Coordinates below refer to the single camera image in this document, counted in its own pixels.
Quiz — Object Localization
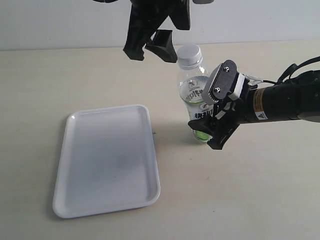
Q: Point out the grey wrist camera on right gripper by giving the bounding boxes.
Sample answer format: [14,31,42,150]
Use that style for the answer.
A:
[201,59,247,105]

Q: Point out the white plastic tray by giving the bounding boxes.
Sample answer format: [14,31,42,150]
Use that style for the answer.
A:
[52,104,161,219]

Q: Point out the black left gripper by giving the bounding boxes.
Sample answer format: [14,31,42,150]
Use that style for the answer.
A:
[123,0,191,63]

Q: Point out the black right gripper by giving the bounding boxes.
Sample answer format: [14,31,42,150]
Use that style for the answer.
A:
[188,85,258,150]

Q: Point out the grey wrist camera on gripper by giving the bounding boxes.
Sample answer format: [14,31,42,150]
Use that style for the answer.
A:
[201,59,247,105]
[192,0,214,5]

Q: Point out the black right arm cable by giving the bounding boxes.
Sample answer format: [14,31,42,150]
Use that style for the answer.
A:
[246,56,320,86]

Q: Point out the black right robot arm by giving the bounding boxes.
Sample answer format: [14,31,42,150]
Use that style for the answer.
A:
[188,70,320,150]

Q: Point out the grey wrist camera on left gripper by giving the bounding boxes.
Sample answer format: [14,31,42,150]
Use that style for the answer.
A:
[192,0,214,5]

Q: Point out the white bottle cap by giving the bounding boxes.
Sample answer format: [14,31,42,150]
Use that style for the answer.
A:
[176,44,203,70]

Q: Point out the clear plastic drink bottle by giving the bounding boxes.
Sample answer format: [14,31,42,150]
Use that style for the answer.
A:
[176,58,216,145]

